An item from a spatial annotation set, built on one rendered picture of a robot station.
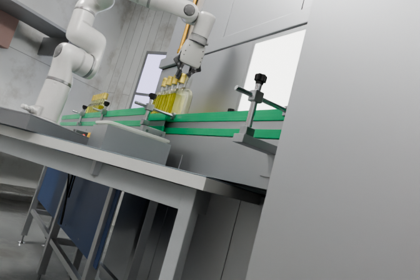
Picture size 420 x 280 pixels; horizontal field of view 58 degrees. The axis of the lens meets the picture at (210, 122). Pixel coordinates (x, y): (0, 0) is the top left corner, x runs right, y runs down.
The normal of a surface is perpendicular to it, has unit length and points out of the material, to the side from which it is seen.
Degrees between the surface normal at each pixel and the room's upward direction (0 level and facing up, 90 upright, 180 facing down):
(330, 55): 90
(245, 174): 90
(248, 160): 90
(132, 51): 90
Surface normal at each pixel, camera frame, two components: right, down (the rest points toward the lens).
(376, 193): -0.81, -0.31
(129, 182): -0.47, -0.28
